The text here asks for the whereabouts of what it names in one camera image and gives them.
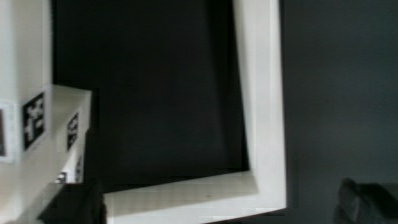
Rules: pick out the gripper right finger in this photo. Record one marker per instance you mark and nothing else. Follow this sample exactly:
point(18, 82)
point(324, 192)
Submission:
point(366, 203)

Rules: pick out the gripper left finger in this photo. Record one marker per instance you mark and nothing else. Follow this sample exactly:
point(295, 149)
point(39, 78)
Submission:
point(77, 206)

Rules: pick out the white chair leg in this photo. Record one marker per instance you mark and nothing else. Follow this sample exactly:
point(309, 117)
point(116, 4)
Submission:
point(25, 98)
point(54, 164)

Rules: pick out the white U-shaped obstacle fence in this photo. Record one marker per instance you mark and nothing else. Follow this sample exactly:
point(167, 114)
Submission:
point(245, 193)

